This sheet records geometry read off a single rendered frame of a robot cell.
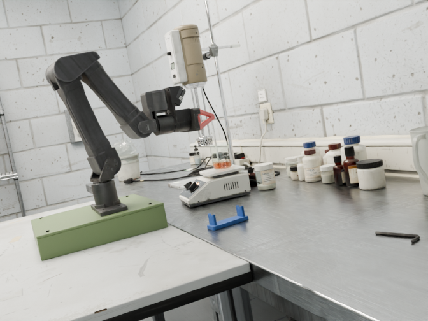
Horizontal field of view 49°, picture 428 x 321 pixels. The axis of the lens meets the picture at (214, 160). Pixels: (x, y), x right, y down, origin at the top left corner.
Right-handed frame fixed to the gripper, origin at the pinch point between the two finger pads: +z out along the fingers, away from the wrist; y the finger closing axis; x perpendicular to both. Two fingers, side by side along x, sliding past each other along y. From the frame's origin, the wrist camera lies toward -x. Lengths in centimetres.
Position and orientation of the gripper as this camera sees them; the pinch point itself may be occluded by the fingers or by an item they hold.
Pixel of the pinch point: (211, 116)
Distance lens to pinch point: 146.4
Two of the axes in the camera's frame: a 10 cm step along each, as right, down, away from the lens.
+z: 8.2, -1.8, 5.4
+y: -5.4, 0.1, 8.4
